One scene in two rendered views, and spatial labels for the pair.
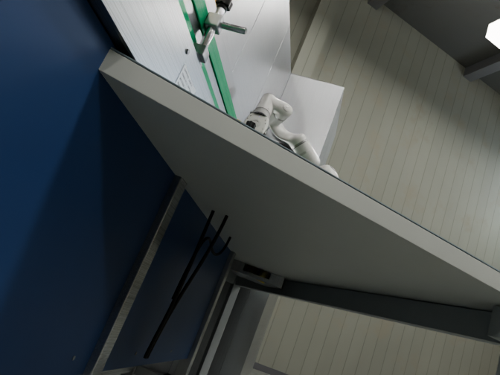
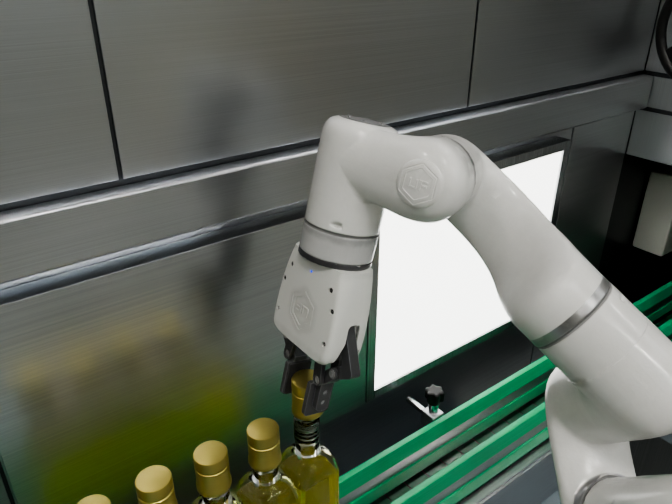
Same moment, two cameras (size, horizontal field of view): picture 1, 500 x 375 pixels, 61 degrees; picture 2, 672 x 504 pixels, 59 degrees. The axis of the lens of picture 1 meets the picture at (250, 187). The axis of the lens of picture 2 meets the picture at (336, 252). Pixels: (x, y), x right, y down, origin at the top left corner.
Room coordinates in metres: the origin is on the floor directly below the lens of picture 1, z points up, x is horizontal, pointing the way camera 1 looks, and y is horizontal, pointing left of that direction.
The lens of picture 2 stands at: (1.33, -0.27, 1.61)
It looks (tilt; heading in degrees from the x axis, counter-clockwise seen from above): 27 degrees down; 40
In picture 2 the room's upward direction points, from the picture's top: straight up
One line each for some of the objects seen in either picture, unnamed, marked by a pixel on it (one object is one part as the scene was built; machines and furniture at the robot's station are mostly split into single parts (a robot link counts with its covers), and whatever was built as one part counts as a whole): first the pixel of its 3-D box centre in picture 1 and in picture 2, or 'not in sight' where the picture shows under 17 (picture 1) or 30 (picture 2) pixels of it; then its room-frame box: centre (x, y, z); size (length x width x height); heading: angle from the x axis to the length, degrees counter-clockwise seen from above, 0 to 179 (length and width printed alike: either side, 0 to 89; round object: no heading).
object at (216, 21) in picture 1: (224, 31); not in sight; (0.65, 0.14, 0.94); 0.07 x 0.04 x 0.13; 77
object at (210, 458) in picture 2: not in sight; (212, 468); (1.58, 0.11, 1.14); 0.04 x 0.04 x 0.04
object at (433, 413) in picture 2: not in sight; (422, 415); (1.97, 0.10, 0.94); 0.07 x 0.04 x 0.13; 77
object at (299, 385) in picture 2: not in sight; (307, 394); (1.69, 0.08, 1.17); 0.04 x 0.04 x 0.04
